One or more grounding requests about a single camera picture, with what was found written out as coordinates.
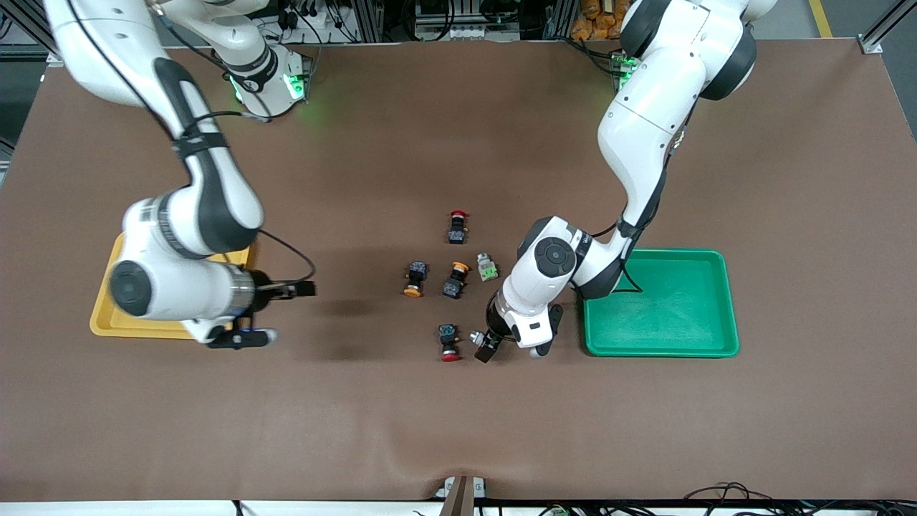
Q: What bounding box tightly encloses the small-cap yellow push button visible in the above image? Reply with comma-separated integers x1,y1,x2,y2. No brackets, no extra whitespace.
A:
442,262,470,300

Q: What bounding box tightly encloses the brown table mat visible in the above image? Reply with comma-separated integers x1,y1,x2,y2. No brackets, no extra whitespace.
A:
0,39,917,502

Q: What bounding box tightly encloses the black cable tangle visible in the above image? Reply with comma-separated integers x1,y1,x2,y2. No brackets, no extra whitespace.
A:
681,482,917,516

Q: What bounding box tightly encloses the green plastic tray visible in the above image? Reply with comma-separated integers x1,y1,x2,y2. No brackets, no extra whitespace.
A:
580,247,740,358

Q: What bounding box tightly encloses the aluminium frame profile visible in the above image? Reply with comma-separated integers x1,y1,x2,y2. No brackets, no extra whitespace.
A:
858,0,917,55
0,0,65,67

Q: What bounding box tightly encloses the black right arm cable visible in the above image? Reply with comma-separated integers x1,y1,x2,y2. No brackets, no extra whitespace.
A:
64,0,317,284

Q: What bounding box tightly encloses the white power strip with plugs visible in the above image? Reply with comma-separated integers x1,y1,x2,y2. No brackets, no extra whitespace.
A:
276,0,363,44

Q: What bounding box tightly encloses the bag of orange items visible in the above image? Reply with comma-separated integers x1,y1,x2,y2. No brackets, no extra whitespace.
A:
571,0,633,41

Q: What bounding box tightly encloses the yellow plastic tray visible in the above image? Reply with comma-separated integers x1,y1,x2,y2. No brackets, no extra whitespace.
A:
90,231,257,340

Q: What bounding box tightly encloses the metal mat clamp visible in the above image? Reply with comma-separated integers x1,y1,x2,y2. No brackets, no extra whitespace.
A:
433,475,488,516

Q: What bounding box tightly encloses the long white power strip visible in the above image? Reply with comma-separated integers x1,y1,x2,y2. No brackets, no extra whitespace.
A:
414,25,520,42

